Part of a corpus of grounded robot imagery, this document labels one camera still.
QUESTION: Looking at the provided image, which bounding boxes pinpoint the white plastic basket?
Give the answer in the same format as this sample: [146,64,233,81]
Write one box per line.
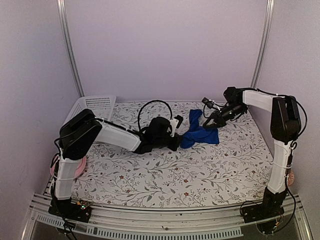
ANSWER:
[63,95,117,124]

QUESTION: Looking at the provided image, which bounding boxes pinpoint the left aluminium frame post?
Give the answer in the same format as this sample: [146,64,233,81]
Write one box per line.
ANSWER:
[56,0,85,98]

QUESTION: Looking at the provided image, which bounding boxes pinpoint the blue towel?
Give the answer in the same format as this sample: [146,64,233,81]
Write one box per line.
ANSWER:
[179,109,220,149]

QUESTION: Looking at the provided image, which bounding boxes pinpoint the aluminium frame post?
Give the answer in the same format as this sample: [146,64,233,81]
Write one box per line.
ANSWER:
[56,0,85,98]
[250,0,275,88]

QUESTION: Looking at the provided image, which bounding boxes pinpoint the orange patterned round object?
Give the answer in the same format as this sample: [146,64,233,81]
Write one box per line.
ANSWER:
[287,170,295,186]

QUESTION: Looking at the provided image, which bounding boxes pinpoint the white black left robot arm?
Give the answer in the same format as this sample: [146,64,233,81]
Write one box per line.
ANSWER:
[51,108,183,217]

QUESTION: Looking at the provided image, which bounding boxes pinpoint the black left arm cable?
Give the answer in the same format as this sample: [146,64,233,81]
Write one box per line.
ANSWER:
[137,99,174,133]

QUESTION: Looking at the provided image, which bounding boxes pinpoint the pink plate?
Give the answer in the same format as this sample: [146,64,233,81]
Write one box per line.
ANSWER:
[49,153,87,180]

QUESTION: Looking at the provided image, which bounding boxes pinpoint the aluminium front rail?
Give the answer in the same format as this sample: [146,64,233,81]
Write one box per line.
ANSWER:
[21,194,315,240]

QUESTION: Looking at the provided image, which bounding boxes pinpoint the right aluminium frame post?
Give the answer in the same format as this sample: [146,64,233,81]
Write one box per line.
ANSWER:
[250,0,275,88]

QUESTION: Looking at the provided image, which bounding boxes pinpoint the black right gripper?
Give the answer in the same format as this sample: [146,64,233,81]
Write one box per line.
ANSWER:
[202,103,245,129]

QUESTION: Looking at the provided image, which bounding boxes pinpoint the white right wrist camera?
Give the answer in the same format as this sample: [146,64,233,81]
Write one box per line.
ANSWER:
[201,97,218,110]

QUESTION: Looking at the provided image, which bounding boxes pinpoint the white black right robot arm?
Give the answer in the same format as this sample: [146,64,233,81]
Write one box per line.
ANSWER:
[203,86,307,220]

